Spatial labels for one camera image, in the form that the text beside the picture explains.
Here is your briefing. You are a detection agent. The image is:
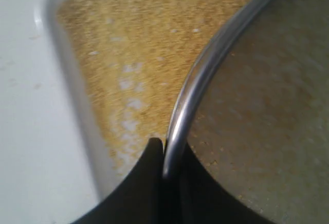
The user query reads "yellow millet grains pile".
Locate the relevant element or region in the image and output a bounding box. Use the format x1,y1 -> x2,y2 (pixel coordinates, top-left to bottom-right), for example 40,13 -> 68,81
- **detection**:
57,0 -> 249,175

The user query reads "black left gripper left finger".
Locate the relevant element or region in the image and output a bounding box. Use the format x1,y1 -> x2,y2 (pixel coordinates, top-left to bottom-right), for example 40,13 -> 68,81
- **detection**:
74,138 -> 163,224

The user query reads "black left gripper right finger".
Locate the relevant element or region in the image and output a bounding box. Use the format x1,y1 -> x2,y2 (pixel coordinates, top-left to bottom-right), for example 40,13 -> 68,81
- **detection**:
179,145 -> 272,224

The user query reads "white plastic tray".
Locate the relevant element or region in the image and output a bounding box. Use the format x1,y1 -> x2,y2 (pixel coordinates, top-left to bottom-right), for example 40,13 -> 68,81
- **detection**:
34,0 -> 273,201

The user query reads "round stainless steel sieve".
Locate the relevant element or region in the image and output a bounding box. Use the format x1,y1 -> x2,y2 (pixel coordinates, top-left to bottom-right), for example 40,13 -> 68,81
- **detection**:
163,0 -> 328,223

